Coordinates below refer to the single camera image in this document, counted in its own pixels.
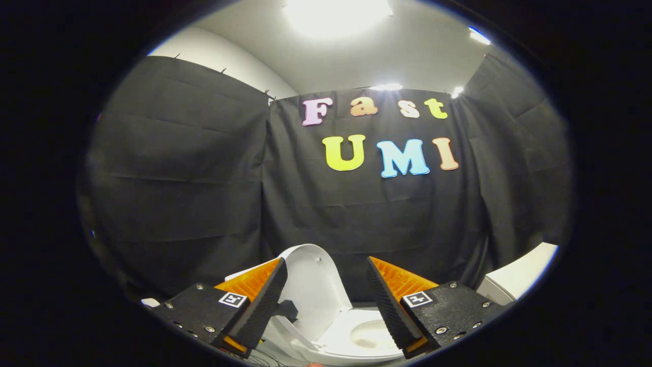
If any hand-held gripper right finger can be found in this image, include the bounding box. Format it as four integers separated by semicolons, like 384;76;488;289
367;256;514;360

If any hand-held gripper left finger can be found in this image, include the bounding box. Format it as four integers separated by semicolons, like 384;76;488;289
152;257;289;358

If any white toilet lid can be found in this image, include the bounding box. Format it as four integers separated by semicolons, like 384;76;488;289
275;244;354;339

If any white toilet seat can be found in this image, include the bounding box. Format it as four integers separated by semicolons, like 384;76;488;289
290;306;404;360

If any white bathtub with ribbed side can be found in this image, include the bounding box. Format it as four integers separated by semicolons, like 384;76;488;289
476;243;559;306

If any black backdrop cloth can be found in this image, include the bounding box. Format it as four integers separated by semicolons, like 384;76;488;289
76;51;574;306

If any large ceiling light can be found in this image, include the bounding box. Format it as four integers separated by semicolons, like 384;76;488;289
283;0;394;37

